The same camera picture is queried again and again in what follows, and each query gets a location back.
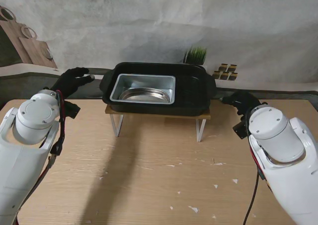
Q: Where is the silver rectangular baking pan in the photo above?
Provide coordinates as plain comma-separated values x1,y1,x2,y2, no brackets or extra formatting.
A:
109,73,176,105

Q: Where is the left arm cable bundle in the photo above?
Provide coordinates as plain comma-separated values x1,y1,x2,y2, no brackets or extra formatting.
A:
14,89,68,225

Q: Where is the large black baking tray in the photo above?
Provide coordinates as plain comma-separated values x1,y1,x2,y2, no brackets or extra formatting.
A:
100,62,217,117

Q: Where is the wooden shelf with white legs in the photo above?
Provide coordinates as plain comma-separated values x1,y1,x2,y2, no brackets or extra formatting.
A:
104,103,212,143

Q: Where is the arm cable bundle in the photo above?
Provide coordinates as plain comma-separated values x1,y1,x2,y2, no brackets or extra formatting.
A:
242,110,265,225
14,89,68,225

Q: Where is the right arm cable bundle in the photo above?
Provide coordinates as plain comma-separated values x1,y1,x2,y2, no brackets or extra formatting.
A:
242,110,265,225

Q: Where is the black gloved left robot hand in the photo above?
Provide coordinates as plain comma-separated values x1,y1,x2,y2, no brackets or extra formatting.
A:
50,67,95,100

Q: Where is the printed kitchen scene backdrop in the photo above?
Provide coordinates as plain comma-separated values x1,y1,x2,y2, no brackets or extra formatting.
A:
0,0,318,111

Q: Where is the oval stainless steel tray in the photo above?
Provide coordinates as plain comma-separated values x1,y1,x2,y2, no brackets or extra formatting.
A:
119,86,171,103

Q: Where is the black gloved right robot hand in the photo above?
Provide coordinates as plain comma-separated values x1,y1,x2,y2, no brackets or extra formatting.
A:
221,90,261,116

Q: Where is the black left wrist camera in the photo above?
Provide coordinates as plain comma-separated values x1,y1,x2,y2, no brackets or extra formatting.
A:
64,100,82,120

